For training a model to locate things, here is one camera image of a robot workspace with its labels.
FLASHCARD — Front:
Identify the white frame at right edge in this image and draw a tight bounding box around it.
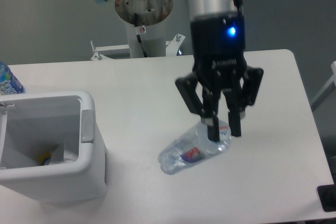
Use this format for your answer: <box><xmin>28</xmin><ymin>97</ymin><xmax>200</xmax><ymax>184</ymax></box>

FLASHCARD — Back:
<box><xmin>310</xmin><ymin>61</ymin><xmax>335</xmax><ymax>111</ymax></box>

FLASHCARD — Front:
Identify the colourful snack package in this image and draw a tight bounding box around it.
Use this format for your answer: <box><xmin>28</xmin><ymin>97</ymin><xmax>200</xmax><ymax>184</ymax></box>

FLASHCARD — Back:
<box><xmin>38</xmin><ymin>152</ymin><xmax>51</xmax><ymax>166</ymax></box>

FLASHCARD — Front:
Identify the black cable on pedestal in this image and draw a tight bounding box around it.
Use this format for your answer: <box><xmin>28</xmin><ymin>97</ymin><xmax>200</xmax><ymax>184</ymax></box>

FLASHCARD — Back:
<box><xmin>133</xmin><ymin>13</ymin><xmax>149</xmax><ymax>58</ymax></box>

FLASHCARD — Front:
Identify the clear plastic wrapper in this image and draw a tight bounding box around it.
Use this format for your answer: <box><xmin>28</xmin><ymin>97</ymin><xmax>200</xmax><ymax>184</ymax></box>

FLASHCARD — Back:
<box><xmin>43</xmin><ymin>142</ymin><xmax>79</xmax><ymax>165</ymax></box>

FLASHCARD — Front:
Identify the white plastic trash can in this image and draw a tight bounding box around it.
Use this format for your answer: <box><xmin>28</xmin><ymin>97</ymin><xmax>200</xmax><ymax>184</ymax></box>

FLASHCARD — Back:
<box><xmin>1</xmin><ymin>90</ymin><xmax>108</xmax><ymax>203</ymax></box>

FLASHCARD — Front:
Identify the blue labelled water bottle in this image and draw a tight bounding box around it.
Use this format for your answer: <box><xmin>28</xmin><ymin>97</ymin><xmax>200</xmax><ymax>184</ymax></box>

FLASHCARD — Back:
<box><xmin>1</xmin><ymin>62</ymin><xmax>25</xmax><ymax>95</ymax></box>

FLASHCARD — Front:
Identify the black clamp at table edge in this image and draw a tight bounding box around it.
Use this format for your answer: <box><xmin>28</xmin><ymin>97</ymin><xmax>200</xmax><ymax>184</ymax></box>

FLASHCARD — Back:
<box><xmin>317</xmin><ymin>184</ymin><xmax>335</xmax><ymax>212</ymax></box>

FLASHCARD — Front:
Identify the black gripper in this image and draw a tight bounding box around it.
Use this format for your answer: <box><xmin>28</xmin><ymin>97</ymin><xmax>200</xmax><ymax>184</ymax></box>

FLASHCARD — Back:
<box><xmin>175</xmin><ymin>14</ymin><xmax>264</xmax><ymax>142</ymax></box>

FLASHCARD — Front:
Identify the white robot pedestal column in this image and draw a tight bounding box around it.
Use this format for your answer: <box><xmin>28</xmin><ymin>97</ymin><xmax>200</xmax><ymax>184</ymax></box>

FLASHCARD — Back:
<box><xmin>115</xmin><ymin>0</ymin><xmax>173</xmax><ymax>58</ymax></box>

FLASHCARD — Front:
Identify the crushed clear plastic bottle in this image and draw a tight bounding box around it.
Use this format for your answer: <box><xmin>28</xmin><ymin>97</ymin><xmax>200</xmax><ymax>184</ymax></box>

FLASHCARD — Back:
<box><xmin>158</xmin><ymin>120</ymin><xmax>231</xmax><ymax>175</ymax></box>

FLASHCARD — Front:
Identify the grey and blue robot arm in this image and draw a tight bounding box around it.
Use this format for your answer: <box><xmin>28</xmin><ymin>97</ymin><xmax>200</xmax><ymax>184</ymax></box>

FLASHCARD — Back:
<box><xmin>95</xmin><ymin>0</ymin><xmax>264</xmax><ymax>142</ymax></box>

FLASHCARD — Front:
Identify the white metal table frame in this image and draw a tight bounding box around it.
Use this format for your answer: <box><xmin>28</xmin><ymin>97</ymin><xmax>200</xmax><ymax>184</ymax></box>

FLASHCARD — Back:
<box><xmin>90</xmin><ymin>33</ymin><xmax>194</xmax><ymax>61</ymax></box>

